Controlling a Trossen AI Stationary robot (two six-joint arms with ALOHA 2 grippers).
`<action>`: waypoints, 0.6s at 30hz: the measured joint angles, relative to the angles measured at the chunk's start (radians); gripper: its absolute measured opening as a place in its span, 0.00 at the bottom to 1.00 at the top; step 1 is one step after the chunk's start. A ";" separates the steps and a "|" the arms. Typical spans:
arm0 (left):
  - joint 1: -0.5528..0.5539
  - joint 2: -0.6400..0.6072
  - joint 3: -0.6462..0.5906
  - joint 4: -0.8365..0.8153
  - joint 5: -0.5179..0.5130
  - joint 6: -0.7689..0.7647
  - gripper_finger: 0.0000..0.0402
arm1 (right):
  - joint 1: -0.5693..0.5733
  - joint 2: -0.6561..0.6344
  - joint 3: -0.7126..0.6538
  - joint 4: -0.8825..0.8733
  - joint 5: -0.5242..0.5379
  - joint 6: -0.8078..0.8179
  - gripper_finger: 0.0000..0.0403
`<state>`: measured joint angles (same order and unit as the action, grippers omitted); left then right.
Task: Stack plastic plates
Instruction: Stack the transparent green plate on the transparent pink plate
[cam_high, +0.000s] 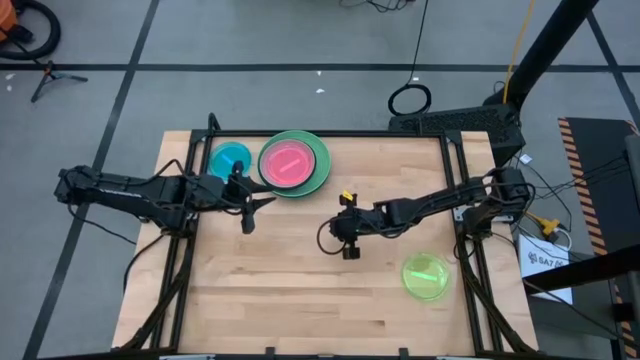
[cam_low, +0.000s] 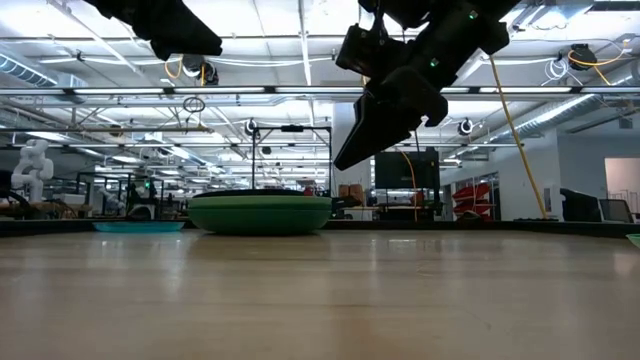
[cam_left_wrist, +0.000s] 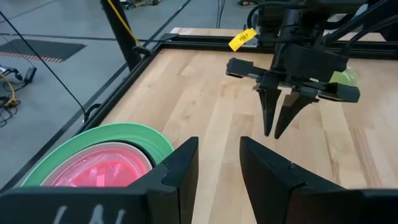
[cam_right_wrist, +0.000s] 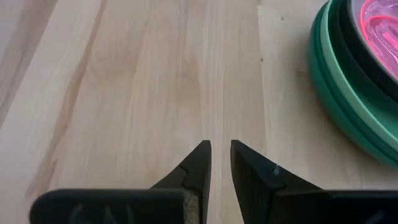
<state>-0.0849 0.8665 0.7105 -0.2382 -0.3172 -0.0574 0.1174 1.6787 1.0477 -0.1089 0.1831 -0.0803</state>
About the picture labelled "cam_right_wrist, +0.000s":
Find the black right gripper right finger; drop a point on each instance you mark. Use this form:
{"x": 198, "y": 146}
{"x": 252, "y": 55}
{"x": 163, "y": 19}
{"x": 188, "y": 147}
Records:
{"x": 255, "y": 186}

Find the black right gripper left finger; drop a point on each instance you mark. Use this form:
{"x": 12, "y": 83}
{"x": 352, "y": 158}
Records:
{"x": 196, "y": 177}

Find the black plastic plate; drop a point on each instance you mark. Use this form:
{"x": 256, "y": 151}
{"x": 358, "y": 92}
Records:
{"x": 345, "y": 31}

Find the grey plastic plate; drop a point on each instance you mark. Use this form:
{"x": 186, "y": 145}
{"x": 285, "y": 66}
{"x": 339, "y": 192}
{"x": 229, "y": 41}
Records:
{"x": 355, "y": 12}

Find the translucent pink plastic plate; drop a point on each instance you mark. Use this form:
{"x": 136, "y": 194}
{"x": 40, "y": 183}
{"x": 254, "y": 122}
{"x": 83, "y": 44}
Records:
{"x": 382, "y": 31}

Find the green bowl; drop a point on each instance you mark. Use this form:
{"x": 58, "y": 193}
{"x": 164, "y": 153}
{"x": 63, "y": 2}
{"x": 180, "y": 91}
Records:
{"x": 314, "y": 62}

